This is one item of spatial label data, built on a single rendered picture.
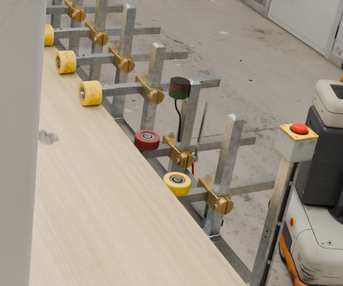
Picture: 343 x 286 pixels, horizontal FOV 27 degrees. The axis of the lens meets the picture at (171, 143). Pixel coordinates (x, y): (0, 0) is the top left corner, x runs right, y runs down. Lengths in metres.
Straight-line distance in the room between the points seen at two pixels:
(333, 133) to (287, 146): 1.32
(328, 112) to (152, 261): 1.46
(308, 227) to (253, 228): 0.46
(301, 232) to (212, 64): 2.36
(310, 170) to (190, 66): 2.16
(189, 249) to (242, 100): 3.02
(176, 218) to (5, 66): 1.55
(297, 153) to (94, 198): 0.56
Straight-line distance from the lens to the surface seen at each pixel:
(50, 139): 2.17
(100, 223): 1.84
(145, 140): 2.21
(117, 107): 2.69
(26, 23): 0.36
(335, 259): 3.02
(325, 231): 3.12
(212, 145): 2.37
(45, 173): 2.01
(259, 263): 1.95
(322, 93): 3.08
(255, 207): 3.66
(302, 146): 1.74
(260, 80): 5.10
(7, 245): 0.43
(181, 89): 2.12
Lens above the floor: 1.99
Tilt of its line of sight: 29 degrees down
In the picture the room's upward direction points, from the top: 10 degrees clockwise
